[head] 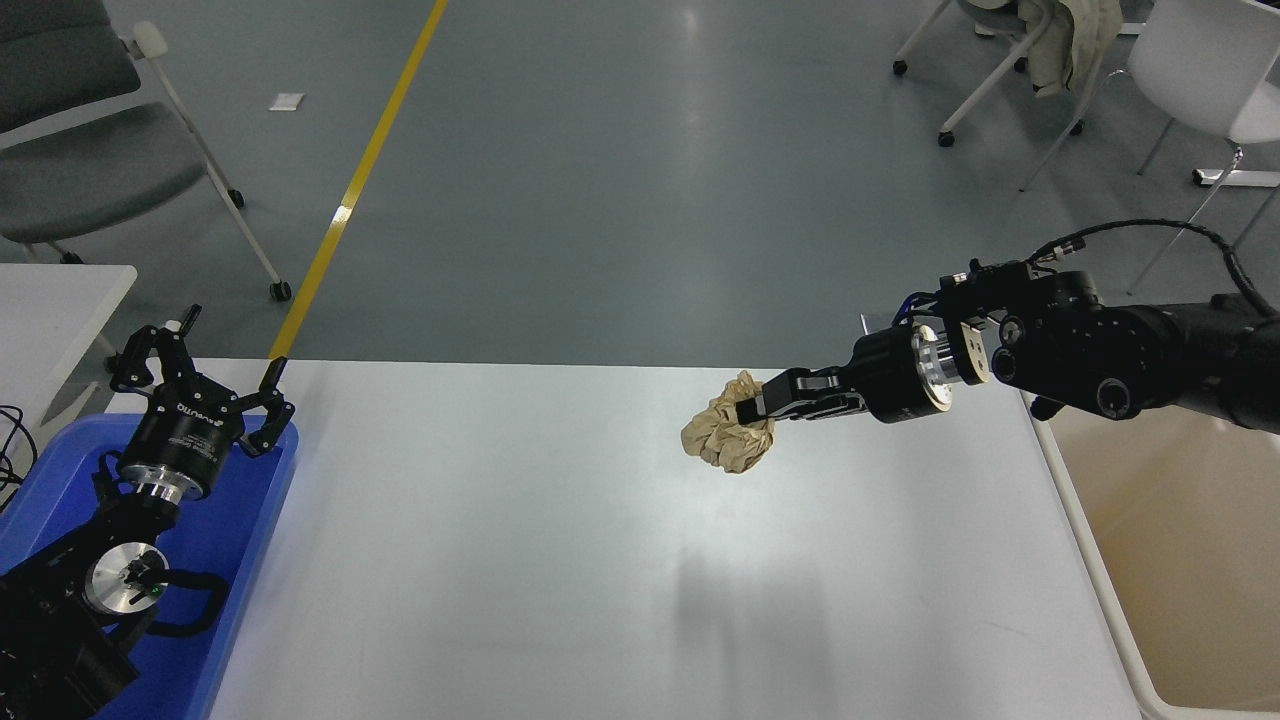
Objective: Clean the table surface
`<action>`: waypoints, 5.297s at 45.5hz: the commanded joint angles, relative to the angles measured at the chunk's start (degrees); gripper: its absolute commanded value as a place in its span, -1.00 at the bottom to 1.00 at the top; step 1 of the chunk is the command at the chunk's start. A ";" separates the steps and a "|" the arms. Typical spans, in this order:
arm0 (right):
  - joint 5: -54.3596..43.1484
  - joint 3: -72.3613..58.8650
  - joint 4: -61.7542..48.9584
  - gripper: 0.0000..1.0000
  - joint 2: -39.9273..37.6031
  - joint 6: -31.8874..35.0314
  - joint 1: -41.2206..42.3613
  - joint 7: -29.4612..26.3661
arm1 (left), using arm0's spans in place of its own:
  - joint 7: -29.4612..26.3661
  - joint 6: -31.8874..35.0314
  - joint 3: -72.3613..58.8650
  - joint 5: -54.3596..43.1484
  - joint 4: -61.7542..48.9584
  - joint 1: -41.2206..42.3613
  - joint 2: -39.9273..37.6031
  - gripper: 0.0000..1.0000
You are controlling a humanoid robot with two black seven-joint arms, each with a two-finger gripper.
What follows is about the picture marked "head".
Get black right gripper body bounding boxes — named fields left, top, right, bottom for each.
left=852, top=328, right=939, bottom=426

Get large pale plastic bin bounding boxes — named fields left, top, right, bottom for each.
left=1025, top=390, right=1280, bottom=720

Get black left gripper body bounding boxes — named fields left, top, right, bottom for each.
left=118, top=383, right=246, bottom=485

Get beige jacket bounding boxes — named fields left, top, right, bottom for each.
left=1020, top=0, right=1126, bottom=98

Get white-framed rolling chair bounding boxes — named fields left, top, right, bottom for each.
left=893, top=0, right=1086, bottom=149

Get blue plastic tray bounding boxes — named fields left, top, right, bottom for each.
left=0, top=415, right=299, bottom=720

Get white side table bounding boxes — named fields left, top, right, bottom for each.
left=0, top=264, right=139, bottom=441

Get black cables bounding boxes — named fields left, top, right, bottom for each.
left=0, top=405, right=39, bottom=511

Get tan paper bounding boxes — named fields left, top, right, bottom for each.
left=682, top=371, right=777, bottom=474

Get grey rolling chair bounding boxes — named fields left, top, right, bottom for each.
left=0, top=0, right=294, bottom=303

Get white shell chair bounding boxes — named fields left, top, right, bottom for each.
left=1020, top=0, right=1280, bottom=297

